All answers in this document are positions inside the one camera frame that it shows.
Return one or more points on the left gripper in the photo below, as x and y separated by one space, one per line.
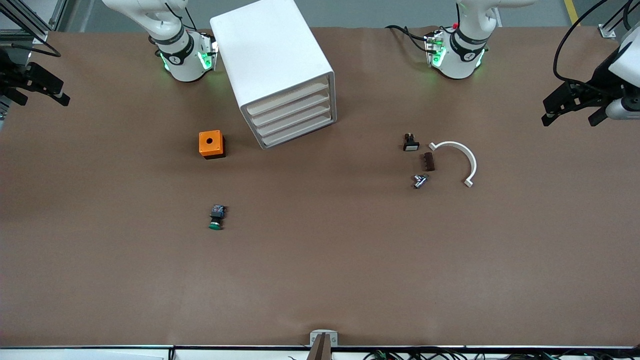
599 77

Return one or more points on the white semicircular clamp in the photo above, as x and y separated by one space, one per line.
472 162

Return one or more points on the white panel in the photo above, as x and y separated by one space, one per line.
75 356

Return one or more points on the white drawer cabinet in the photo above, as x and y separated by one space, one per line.
270 50

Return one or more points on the orange button enclosure box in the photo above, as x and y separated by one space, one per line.
210 141

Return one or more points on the grey metal bracket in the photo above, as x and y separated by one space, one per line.
315 339

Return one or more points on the white plastic drawer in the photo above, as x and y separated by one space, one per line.
295 119
287 98

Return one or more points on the aluminium post with bracket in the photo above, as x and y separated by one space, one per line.
607 31

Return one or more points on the chrome tee fitting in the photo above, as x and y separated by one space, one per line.
420 181

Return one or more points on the brown ridged block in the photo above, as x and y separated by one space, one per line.
428 162

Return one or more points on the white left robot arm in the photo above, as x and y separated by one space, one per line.
457 62

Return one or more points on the aluminium frame structure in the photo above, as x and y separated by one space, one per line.
25 36

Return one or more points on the black square push button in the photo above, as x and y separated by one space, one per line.
411 145

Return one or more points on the green push button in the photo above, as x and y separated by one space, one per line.
217 215

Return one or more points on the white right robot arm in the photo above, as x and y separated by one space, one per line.
175 60

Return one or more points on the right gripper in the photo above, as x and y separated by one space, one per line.
10 75

